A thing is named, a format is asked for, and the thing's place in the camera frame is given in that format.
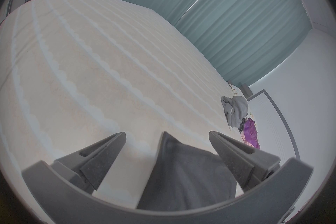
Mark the grey bedside table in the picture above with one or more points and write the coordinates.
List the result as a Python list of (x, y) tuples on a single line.
[(245, 89)]

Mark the purple satin garment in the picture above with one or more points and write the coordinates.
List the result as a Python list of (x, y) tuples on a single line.
[(250, 133)]

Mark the bed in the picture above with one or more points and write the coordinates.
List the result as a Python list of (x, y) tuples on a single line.
[(105, 65)]

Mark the black T-shirt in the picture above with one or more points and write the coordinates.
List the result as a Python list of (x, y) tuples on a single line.
[(183, 178)]

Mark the black glossy garment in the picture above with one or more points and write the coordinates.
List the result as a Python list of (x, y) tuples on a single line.
[(242, 125)]

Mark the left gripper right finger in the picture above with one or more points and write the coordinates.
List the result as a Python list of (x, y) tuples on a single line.
[(238, 160)]

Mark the white printed pillow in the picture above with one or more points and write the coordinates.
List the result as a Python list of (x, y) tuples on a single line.
[(236, 90)]

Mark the grey garment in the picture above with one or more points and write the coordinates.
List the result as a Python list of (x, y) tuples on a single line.
[(235, 110)]

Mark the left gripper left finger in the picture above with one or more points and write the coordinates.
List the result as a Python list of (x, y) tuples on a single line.
[(102, 162)]

